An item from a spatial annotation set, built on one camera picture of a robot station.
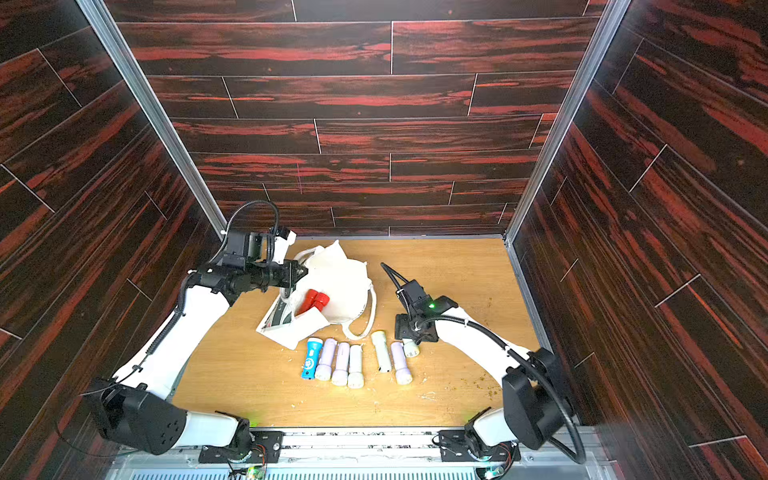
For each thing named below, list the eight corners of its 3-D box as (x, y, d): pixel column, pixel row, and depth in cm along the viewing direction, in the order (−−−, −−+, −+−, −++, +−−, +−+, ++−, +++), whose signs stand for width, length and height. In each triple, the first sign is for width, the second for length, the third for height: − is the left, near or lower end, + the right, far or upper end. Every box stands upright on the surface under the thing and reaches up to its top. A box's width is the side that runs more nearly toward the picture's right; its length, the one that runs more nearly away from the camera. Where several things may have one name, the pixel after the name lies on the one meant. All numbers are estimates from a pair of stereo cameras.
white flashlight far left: (316, 380, 86) (314, 376, 83) (325, 342, 93) (324, 338, 91) (329, 381, 85) (328, 378, 83) (338, 343, 93) (336, 339, 91)
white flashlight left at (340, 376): (333, 385, 85) (331, 381, 83) (337, 347, 93) (335, 342, 91) (347, 385, 85) (346, 381, 83) (350, 347, 93) (349, 342, 91)
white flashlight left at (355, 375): (347, 388, 84) (346, 386, 83) (350, 347, 92) (350, 344, 91) (363, 388, 84) (362, 386, 83) (365, 347, 92) (364, 344, 91)
